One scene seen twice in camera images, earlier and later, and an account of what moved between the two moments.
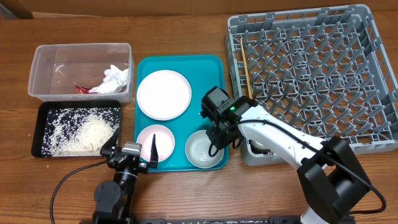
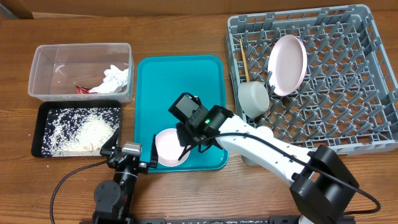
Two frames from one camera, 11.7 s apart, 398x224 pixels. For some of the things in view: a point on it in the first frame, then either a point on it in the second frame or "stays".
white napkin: [114, 79] stays
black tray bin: [74, 129] stays
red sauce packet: [82, 90] stays
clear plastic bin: [82, 72] stays
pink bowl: [165, 140] -> [169, 149]
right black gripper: [216, 135] -> [183, 132]
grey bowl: [197, 150] -> [254, 98]
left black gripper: [109, 148] stays
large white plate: [163, 94] -> [287, 65]
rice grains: [79, 132] stays
